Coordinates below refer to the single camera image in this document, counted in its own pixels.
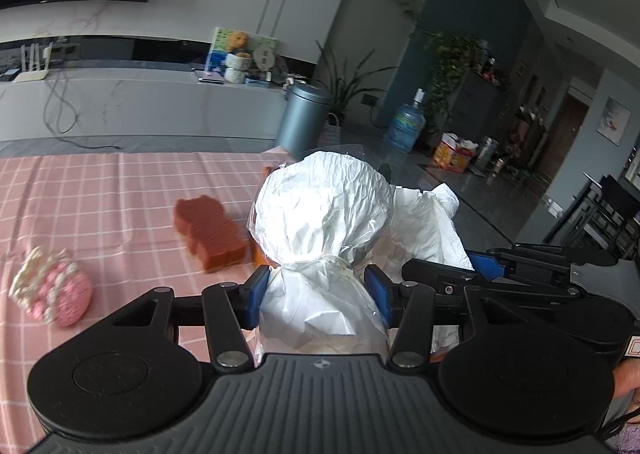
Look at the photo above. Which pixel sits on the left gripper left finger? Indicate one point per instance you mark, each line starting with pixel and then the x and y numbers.
pixel 228 310

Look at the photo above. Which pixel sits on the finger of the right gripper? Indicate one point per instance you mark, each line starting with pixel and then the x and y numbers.
pixel 486 265

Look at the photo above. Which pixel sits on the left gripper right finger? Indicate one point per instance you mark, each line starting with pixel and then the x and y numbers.
pixel 408 308

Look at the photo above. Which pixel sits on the red bear shaped sponge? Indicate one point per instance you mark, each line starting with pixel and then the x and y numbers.
pixel 208 233

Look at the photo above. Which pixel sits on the white plastic bag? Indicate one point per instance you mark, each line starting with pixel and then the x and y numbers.
pixel 336 207

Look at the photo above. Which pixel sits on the pink white crochet pouch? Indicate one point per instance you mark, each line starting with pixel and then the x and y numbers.
pixel 52 288

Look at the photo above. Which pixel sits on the white tissue pack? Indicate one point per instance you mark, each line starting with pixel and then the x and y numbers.
pixel 422 227

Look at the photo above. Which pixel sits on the orange cardboard box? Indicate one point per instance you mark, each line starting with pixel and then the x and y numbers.
pixel 276 220

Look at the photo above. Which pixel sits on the pink checkered tablecloth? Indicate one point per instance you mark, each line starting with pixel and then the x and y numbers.
pixel 113 214

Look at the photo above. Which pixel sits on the blue water jug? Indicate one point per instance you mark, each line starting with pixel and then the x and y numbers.
pixel 406 125

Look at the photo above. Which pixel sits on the woven pink basket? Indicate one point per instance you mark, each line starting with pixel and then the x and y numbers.
pixel 331 132

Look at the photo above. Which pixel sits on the hanging vine plant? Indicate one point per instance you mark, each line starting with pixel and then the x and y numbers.
pixel 454 55

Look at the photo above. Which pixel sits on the grey metal trash can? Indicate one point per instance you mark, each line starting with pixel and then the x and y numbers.
pixel 306 109

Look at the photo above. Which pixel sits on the green floor plant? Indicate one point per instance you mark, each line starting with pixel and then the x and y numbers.
pixel 343 81

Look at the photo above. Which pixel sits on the teddy bear on yarn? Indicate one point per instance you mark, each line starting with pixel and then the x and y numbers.
pixel 238 60

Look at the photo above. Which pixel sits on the white marble tv console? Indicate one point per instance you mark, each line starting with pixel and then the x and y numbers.
pixel 111 86

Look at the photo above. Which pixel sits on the white wifi router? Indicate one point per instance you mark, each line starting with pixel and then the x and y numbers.
pixel 35 62

